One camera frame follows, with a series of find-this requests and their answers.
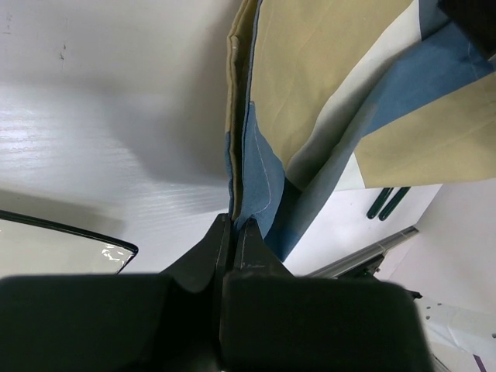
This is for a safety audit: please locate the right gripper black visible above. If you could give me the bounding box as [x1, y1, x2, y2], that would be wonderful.
[438, 0, 496, 62]

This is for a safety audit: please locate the square white plate dark rim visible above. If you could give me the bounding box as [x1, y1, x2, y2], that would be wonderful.
[0, 211, 139, 278]

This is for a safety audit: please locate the gold fork green handle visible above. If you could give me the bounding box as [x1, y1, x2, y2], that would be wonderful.
[366, 188, 393, 219]

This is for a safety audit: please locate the blue beige white cloth placemat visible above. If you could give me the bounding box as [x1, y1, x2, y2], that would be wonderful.
[226, 1, 495, 259]

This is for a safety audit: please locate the front aluminium rail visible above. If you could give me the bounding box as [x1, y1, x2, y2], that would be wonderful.
[305, 226, 419, 280]

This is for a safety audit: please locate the gold knife green handle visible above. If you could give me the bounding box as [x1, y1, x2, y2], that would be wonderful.
[378, 187, 411, 221]

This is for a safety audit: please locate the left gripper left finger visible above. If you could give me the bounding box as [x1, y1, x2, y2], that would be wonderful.
[1, 214, 231, 371]

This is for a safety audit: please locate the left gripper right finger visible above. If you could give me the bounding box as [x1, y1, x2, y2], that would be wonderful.
[219, 219, 429, 371]

